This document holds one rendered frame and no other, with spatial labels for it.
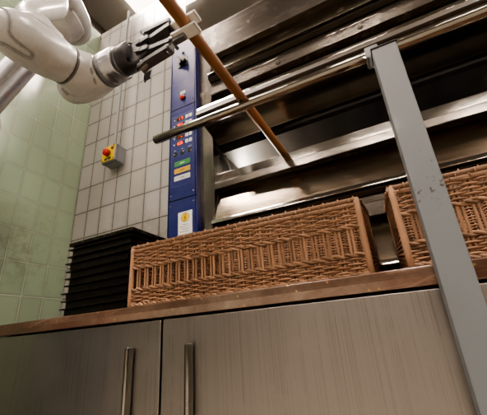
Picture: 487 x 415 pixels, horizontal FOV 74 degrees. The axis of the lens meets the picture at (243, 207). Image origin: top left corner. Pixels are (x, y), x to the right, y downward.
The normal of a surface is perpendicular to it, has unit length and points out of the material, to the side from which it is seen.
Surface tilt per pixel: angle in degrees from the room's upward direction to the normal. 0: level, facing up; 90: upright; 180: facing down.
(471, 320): 90
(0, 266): 90
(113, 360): 90
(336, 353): 90
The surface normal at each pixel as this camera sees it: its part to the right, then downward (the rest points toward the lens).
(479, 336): -0.44, -0.32
